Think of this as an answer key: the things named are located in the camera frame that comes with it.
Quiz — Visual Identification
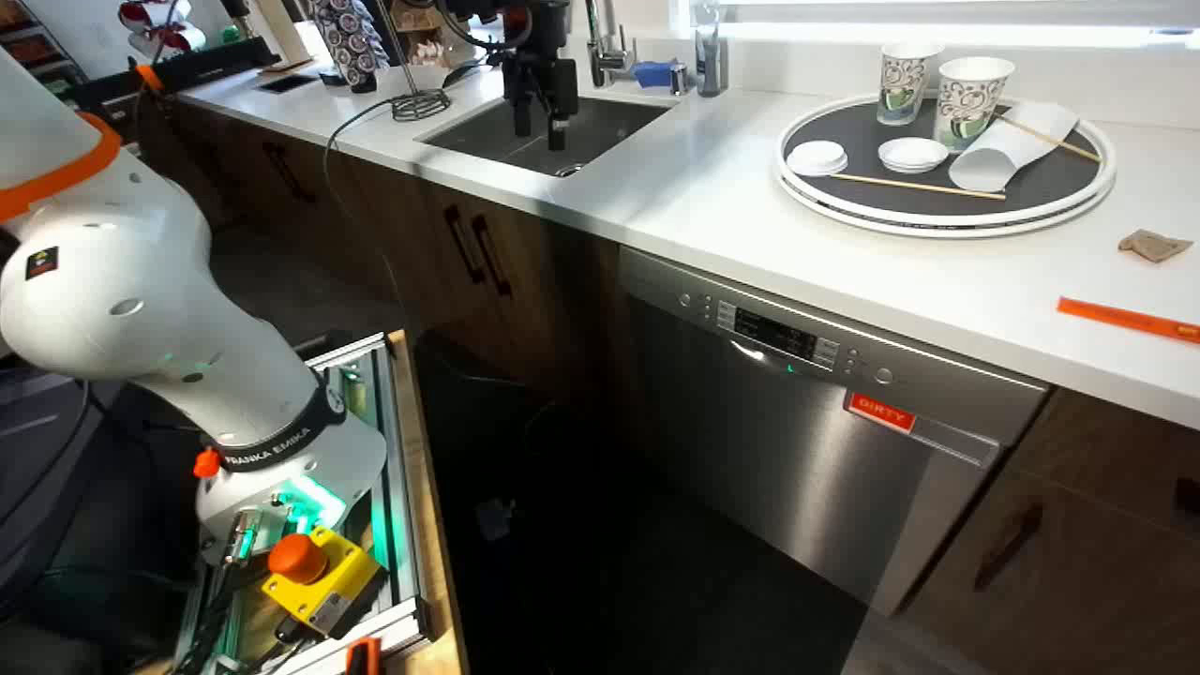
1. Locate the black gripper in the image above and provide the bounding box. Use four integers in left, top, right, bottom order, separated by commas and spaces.
501, 0, 581, 158

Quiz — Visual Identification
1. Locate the stainless steel dishwasher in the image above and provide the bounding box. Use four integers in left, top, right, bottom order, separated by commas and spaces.
615, 243, 1049, 620

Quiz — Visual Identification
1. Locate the steel kitchen sink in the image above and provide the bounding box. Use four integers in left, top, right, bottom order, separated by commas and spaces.
419, 95, 673, 180

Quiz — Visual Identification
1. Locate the metal faucet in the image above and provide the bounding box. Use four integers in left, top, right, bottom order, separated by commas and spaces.
581, 0, 633, 88

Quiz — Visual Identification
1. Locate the blue sink item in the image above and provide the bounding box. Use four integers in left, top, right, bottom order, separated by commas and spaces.
631, 57, 691, 95

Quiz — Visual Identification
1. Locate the metal soap dispenser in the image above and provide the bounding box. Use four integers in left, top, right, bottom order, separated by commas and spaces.
691, 3, 730, 100

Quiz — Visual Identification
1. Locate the wooden sink cabinet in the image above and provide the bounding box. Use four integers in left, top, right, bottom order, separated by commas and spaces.
135, 97, 631, 403

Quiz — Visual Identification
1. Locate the patterned cloth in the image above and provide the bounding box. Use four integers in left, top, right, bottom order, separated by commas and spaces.
299, 0, 394, 88

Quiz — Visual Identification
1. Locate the small white bowl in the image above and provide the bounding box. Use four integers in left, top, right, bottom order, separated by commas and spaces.
784, 133, 853, 180
873, 133, 958, 180

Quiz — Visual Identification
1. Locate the black flat device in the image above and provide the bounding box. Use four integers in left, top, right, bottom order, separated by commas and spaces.
254, 70, 323, 97

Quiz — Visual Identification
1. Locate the slim patterned paper cup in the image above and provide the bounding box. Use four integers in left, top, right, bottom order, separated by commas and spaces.
873, 40, 946, 131

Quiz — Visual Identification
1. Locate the wooden chopstick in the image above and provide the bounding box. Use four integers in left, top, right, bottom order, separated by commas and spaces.
996, 111, 1103, 163
834, 168, 1008, 202

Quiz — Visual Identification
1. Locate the wide patterned paper cup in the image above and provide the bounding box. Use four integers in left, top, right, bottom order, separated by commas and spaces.
931, 52, 1020, 158

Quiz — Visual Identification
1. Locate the wooden board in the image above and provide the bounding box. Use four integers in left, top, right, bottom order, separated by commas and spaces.
383, 326, 473, 675

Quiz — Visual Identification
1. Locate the red dirty sign magnet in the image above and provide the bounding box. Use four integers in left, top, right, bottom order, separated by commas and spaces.
844, 387, 921, 440

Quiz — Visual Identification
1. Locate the yellow emergency stop box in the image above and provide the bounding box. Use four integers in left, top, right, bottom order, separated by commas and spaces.
258, 523, 383, 633

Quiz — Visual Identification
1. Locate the round white-rimmed dark tray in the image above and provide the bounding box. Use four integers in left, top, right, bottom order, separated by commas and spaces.
771, 88, 1118, 241

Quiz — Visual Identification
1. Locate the orange clamp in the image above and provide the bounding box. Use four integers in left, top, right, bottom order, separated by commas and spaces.
343, 633, 386, 675

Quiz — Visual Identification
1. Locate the orange ruler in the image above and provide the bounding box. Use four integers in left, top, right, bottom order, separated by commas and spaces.
1055, 292, 1200, 347

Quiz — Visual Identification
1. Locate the brown paper scrap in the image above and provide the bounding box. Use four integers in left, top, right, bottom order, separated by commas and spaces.
1113, 226, 1195, 265

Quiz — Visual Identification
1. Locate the wooden drawer cabinet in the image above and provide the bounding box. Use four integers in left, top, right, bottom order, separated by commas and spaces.
859, 387, 1200, 675

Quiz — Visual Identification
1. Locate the wire rack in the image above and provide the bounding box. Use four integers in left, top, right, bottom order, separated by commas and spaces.
386, 58, 458, 122

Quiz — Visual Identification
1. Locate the black cabinet handle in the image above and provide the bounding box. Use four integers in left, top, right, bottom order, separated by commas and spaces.
444, 197, 488, 288
466, 210, 518, 301
971, 497, 1049, 593

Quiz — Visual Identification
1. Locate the thin grey cable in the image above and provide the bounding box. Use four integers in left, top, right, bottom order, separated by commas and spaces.
318, 87, 429, 272

